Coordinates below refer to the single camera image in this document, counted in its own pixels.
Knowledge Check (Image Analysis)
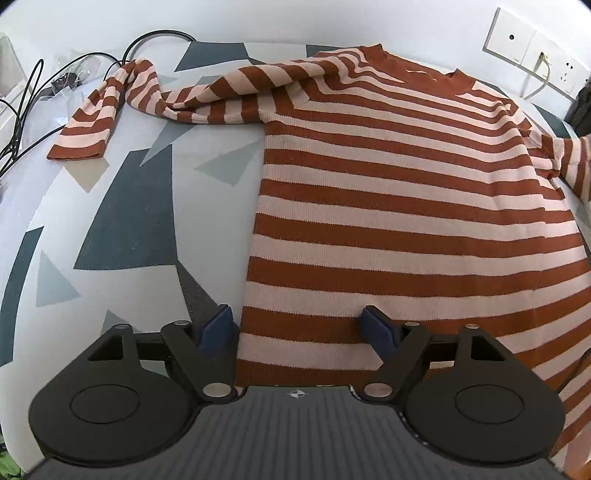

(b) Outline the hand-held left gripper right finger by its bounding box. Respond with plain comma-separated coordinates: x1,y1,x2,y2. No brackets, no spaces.
359,305,509,402

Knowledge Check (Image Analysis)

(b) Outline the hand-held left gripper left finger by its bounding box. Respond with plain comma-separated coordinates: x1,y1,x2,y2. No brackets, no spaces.
85,304,239,401

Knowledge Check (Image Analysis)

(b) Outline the brown and pink striped sweater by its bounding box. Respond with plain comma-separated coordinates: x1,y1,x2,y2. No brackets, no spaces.
46,44,591,480

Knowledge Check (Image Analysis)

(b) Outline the geometric patterned tablecloth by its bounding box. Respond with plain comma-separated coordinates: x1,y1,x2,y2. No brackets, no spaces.
0,39,583,467

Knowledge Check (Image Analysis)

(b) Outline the clear plastic wrapper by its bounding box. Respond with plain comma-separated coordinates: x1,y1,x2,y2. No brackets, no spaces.
51,55,100,93

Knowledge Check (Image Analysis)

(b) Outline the grey laptop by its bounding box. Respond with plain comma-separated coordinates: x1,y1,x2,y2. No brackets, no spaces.
0,32,28,116

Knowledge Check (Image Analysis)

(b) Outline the black power cable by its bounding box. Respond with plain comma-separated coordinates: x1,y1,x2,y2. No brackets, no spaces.
0,51,123,178
122,29,199,65

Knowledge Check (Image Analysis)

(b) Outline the white cable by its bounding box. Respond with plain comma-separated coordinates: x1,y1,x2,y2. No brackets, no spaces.
524,52,552,100

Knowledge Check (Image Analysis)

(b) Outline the white coaxial wall outlet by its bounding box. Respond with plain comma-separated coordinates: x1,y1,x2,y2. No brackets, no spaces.
483,7,536,65

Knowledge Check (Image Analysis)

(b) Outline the white wall outlet with cable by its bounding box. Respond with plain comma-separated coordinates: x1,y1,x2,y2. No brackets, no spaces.
521,31,566,79

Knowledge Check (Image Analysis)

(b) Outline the white power wall socket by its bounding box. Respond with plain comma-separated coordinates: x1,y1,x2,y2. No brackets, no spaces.
549,48,591,96

